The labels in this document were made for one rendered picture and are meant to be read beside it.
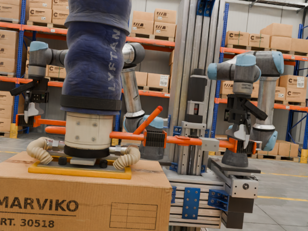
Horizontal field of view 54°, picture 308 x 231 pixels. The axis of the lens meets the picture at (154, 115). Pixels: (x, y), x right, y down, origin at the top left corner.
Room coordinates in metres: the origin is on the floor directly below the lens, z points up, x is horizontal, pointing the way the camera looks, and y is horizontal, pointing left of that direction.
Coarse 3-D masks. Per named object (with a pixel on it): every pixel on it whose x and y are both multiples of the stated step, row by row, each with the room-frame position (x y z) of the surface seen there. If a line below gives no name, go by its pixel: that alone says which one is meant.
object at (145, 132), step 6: (144, 132) 1.11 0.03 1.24; (150, 132) 1.10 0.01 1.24; (156, 132) 1.19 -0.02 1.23; (162, 132) 1.19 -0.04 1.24; (144, 138) 1.11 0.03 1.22; (150, 138) 1.11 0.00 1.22; (156, 138) 1.11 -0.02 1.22; (162, 138) 1.11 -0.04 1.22; (144, 144) 1.11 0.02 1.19; (150, 144) 1.10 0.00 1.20; (156, 144) 1.10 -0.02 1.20; (162, 144) 1.11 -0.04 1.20
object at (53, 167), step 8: (64, 160) 1.01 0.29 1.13; (104, 160) 1.04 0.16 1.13; (32, 168) 0.97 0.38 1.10; (40, 168) 0.97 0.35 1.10; (48, 168) 0.98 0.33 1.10; (56, 168) 0.98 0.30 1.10; (64, 168) 0.99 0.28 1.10; (72, 168) 0.99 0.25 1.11; (80, 168) 1.00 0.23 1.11; (88, 168) 1.01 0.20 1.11; (96, 168) 1.02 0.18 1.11; (104, 168) 1.03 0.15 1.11; (112, 168) 1.04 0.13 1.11; (128, 168) 1.08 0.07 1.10; (88, 176) 0.99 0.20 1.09; (96, 176) 0.99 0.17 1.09; (104, 176) 0.99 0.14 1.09; (112, 176) 0.99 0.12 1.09; (120, 176) 1.00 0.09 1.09; (128, 176) 1.00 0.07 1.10
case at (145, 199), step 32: (32, 160) 1.14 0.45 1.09; (0, 192) 0.90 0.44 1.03; (32, 192) 0.91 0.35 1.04; (64, 192) 0.92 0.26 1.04; (96, 192) 0.93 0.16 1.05; (128, 192) 0.95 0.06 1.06; (160, 192) 0.96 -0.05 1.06; (0, 224) 0.91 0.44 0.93; (32, 224) 0.92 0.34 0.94; (64, 224) 0.93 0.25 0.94; (96, 224) 0.94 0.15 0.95; (128, 224) 0.95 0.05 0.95; (160, 224) 0.96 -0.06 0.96
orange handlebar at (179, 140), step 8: (40, 120) 1.35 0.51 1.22; (48, 120) 1.35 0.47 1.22; (56, 120) 1.37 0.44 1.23; (48, 128) 1.09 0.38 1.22; (56, 128) 1.09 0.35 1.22; (64, 128) 1.10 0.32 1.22; (112, 136) 1.11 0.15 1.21; (120, 136) 1.11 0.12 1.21; (128, 136) 1.11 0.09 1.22; (136, 136) 1.12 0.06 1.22; (168, 136) 1.17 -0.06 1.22; (176, 136) 1.16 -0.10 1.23; (184, 136) 1.19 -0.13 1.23; (176, 144) 1.14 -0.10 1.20; (184, 144) 1.14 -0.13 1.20; (192, 144) 1.14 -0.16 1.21; (200, 144) 1.14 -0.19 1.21; (224, 144) 1.15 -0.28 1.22; (232, 144) 1.15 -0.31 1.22
